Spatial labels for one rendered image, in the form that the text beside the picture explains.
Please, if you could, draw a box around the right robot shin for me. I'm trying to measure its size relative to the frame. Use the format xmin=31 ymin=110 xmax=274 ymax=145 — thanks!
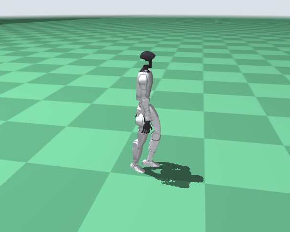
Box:
xmin=132 ymin=142 xmax=143 ymax=167

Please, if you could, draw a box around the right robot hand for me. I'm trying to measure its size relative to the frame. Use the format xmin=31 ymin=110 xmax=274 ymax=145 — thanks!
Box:
xmin=141 ymin=117 xmax=152 ymax=134

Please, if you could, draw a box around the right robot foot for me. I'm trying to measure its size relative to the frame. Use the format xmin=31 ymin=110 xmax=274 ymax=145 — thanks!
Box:
xmin=130 ymin=163 xmax=145 ymax=173

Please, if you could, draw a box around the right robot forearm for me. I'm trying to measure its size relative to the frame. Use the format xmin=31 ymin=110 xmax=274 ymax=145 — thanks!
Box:
xmin=142 ymin=98 xmax=151 ymax=121

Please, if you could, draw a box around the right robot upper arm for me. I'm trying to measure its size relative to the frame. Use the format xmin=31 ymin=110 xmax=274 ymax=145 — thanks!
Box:
xmin=138 ymin=75 xmax=150 ymax=102

